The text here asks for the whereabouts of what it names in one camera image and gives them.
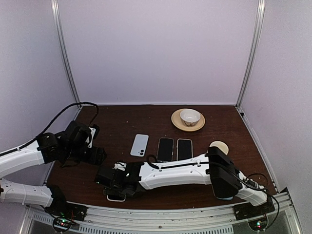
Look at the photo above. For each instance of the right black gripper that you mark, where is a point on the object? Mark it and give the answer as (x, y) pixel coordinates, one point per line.
(107, 190)

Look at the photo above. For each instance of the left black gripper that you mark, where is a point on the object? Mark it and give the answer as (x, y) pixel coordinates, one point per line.
(95, 158)

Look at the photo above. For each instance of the pink phone case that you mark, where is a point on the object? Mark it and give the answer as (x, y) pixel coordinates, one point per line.
(116, 200)

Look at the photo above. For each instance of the light blue smartphone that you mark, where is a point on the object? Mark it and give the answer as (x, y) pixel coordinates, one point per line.
(139, 145)

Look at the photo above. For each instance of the black smartphone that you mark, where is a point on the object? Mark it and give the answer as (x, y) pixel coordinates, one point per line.
(184, 149)
(165, 150)

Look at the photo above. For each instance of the white phone case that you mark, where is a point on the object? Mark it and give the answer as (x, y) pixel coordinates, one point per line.
(177, 153)

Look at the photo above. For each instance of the light blue phone case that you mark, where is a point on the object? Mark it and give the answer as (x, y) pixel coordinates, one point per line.
(226, 198)

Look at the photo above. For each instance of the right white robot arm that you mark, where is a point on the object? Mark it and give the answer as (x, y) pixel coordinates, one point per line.
(213, 168)

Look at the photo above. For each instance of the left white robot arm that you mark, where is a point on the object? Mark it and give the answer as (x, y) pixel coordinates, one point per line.
(44, 149)

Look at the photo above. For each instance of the beige ceramic saucer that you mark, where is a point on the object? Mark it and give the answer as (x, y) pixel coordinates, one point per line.
(177, 122)

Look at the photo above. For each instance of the white ceramic bowl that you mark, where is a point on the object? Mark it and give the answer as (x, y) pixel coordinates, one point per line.
(190, 117)

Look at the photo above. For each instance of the cream ceramic mug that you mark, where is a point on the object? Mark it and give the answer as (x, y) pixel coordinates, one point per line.
(221, 145)

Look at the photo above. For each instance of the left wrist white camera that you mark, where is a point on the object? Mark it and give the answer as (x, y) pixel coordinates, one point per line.
(94, 131)

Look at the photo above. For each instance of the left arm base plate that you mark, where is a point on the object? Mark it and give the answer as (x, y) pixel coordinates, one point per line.
(69, 211)

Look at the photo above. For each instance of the aluminium front rail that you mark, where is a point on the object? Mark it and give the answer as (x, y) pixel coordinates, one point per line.
(210, 220)

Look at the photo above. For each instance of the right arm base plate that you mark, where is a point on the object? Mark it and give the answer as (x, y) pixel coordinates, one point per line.
(247, 210)

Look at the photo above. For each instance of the left aluminium frame post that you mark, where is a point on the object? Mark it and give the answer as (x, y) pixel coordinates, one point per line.
(64, 55)

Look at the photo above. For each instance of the aluminium frame post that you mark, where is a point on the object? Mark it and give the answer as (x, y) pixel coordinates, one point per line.
(64, 55)
(259, 19)

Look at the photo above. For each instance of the right aluminium frame post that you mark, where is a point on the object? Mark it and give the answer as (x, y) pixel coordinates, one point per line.
(259, 19)

